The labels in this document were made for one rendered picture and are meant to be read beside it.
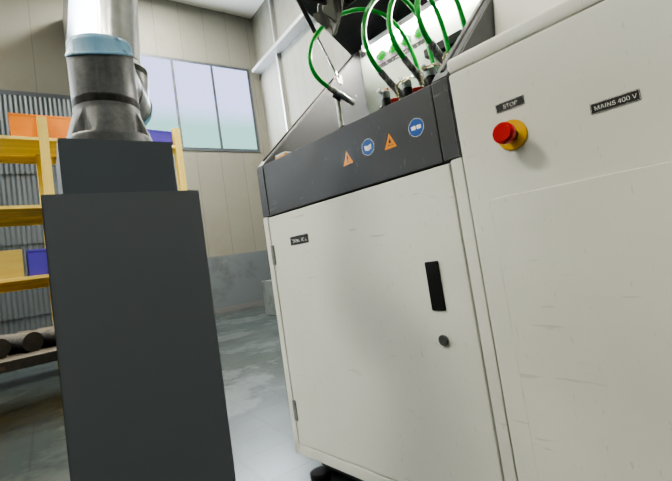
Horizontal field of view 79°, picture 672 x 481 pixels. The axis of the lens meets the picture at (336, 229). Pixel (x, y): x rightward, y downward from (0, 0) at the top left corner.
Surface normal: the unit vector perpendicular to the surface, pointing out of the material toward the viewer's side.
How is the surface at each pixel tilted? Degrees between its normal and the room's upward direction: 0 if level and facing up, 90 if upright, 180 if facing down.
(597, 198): 90
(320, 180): 90
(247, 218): 90
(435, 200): 90
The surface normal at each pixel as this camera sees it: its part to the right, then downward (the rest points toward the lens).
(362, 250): -0.73, 0.07
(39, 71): 0.57, -0.14
